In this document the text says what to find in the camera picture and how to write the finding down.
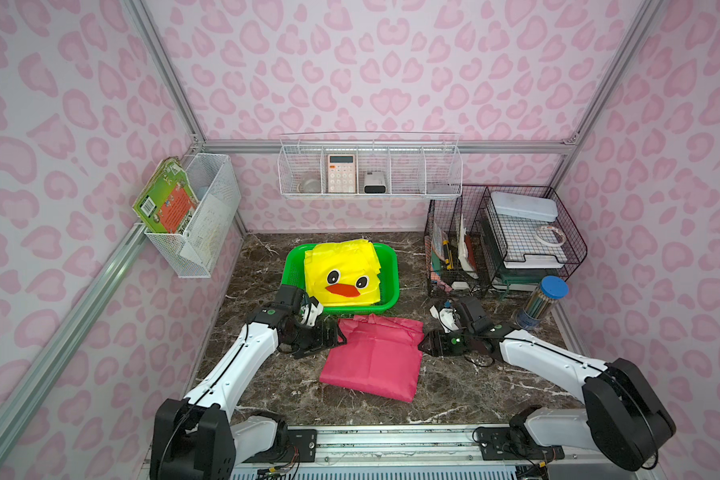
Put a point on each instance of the white wire wall shelf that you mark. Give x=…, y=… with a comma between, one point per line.
x=375, y=164

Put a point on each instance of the white calculator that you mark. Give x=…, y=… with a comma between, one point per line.
x=341, y=173

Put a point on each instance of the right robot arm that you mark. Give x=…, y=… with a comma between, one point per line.
x=622, y=417

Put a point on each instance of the green plastic basket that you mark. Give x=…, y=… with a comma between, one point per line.
x=293, y=274

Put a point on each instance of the blue lid pencil jar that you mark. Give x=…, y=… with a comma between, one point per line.
x=548, y=292

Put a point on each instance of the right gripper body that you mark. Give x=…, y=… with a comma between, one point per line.
x=439, y=343

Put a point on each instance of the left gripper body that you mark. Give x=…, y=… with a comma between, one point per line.
x=320, y=334

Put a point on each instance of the black wire tray stack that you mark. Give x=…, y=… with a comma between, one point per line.
x=520, y=252

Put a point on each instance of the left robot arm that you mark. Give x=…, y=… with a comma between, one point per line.
x=195, y=437

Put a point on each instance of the small grey device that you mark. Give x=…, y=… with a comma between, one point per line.
x=374, y=182

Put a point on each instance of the green and red booklet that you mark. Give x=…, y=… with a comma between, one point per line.
x=167, y=203

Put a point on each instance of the white wire wall basket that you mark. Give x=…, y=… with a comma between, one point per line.
x=194, y=253

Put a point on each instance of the white plastic box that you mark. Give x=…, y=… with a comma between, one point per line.
x=523, y=206

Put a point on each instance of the black wire file rack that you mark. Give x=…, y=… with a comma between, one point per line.
x=455, y=263

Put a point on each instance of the pink raincoat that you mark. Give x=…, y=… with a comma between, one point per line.
x=380, y=357

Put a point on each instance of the yellow duck face raincoat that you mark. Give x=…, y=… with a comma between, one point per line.
x=344, y=274

